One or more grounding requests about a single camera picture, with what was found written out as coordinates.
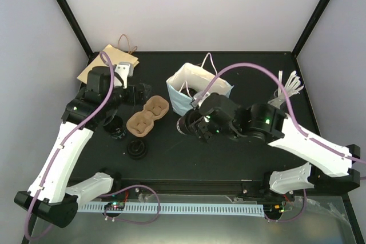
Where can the black paper coffee cup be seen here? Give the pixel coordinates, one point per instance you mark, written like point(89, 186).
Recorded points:
point(115, 127)

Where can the light blue paper bag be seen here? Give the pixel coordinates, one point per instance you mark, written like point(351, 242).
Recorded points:
point(187, 82)

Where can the black frame post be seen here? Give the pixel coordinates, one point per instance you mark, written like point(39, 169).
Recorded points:
point(71, 19)
point(309, 27)

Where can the light blue cable duct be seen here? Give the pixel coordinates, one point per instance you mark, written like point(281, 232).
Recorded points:
point(178, 209)

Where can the black paper cup from stack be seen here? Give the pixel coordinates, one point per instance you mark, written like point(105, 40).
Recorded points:
point(183, 125)

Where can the black circuit board with leds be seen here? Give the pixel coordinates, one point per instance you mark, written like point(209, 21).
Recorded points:
point(119, 206)

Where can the clear cup of stirrers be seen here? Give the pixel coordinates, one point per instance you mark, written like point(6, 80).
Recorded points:
point(293, 86)

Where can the black frame post right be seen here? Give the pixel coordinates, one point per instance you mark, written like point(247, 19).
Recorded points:
point(309, 27)

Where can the brown kraft paper bag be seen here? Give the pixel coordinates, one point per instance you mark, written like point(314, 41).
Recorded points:
point(116, 56)

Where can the stack of black lids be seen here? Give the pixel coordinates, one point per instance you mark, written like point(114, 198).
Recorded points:
point(137, 149)

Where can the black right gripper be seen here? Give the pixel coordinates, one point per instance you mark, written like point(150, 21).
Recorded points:
point(199, 128)

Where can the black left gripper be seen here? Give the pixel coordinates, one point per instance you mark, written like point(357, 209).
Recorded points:
point(134, 100)

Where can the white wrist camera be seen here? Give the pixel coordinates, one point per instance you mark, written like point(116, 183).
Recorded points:
point(198, 99)
point(122, 72)

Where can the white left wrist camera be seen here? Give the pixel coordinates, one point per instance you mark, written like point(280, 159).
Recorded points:
point(122, 72)

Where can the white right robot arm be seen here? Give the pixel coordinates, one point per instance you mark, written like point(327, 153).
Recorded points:
point(327, 167)

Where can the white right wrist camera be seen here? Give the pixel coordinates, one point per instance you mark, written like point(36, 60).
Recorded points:
point(198, 99)

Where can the black frame post left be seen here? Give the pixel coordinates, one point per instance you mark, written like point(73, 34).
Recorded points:
point(71, 19)

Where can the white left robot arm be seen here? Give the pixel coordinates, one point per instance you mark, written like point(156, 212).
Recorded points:
point(49, 197)

